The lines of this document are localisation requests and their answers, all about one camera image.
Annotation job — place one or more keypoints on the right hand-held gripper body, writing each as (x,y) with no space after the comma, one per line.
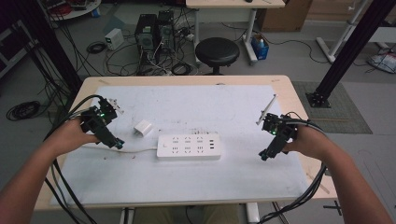
(281,127)

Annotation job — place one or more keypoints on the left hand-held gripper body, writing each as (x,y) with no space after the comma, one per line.
(99,119)

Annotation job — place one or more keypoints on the person's right hand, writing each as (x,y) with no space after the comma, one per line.
(309,140)

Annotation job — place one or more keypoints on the person's left hand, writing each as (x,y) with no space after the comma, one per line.
(70,137)

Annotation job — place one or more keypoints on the white charger adapter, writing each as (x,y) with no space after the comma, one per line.
(143,128)

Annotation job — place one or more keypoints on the grey floor mat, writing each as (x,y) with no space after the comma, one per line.
(339,118)

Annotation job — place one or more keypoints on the white table leg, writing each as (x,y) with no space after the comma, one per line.
(252,213)

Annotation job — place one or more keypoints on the white power strip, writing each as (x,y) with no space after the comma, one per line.
(188,146)

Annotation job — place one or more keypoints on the white power supply box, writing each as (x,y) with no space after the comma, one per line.
(114,38)

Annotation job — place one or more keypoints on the blue box with bottle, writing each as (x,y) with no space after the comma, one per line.
(260,46)

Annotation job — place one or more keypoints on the white table mat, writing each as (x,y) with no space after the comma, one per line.
(186,180)

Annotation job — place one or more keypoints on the black computer tower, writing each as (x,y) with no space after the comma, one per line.
(145,34)

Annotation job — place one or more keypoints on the black round stool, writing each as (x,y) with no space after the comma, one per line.
(217,51)

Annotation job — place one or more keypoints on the white metal stand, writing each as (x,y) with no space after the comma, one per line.
(339,40)

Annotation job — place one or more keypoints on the open computer tower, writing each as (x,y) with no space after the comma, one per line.
(166,31)

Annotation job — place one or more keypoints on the round white table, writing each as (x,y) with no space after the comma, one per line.
(77,11)

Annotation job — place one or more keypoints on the cardboard box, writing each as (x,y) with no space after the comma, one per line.
(285,14)

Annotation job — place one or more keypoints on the white plastic bag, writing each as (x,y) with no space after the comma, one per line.
(383,62)

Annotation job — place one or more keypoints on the white-legged wooden desk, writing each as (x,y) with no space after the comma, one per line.
(233,3)

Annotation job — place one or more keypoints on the black metal frame post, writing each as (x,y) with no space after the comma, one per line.
(49,40)

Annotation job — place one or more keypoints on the black metal post with foot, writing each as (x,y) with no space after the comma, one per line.
(351,46)

